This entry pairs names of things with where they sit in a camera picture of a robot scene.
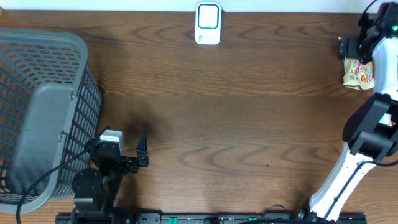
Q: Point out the white black barcode scanner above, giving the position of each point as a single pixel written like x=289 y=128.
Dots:
x=208 y=23

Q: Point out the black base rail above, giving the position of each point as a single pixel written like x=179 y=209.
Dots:
x=156 y=218

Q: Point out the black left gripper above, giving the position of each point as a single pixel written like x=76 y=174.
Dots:
x=131 y=165

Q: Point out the yellow snack chip bag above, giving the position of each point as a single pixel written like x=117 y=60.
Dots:
x=357 y=75

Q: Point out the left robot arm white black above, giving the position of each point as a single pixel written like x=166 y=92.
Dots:
x=96 y=188

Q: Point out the grey plastic shopping basket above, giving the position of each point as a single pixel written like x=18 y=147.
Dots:
x=50 y=107

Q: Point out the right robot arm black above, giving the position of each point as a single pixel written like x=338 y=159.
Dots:
x=370 y=134

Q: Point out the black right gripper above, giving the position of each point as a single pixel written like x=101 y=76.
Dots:
x=351 y=50

